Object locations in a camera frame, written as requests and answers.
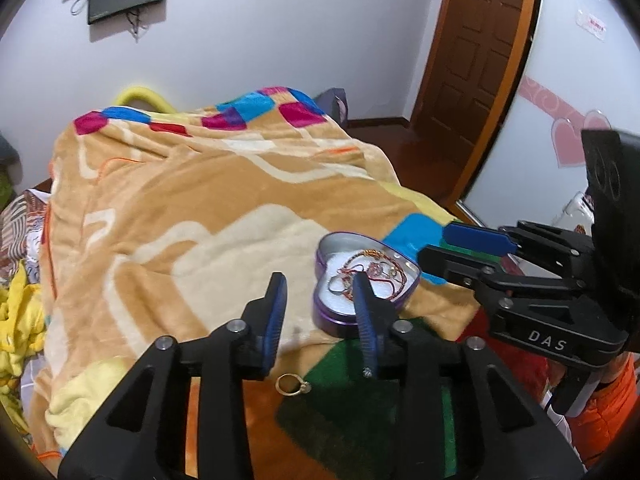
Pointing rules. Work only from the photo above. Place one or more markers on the yellow cloth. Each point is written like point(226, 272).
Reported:
point(17, 340)

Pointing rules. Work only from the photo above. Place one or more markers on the person's right forearm orange sleeve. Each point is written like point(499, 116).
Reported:
point(605, 410)

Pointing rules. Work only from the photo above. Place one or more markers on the green bag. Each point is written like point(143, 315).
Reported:
point(4, 187)

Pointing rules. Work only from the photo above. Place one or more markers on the grey bag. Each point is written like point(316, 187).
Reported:
point(332, 102)

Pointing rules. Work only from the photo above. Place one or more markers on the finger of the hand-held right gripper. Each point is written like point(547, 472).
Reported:
point(475, 238)
point(460, 265)

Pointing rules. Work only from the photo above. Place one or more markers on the striped patterned cloth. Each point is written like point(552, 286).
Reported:
point(22, 230)

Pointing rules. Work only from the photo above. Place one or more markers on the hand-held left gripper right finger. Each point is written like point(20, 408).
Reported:
point(365, 320)

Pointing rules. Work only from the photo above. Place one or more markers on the white suitcase with stickers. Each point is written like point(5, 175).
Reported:
point(575, 210)

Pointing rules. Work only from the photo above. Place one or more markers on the purple heart-shaped tin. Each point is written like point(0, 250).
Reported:
point(332, 312)

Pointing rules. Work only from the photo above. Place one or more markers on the small paper sign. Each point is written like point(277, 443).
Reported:
point(591, 22)

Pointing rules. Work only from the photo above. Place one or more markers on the yellow foam tube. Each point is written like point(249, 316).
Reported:
point(137, 94)

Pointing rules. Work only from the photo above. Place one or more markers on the colourful patchwork blanket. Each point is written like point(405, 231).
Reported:
point(175, 200)

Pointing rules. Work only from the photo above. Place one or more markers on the brown wooden door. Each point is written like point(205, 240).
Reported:
point(475, 60)

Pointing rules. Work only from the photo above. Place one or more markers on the white heart-print wardrobe door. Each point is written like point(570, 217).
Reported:
point(575, 90)

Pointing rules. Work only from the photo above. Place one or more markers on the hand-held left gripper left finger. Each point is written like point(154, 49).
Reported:
point(272, 322)

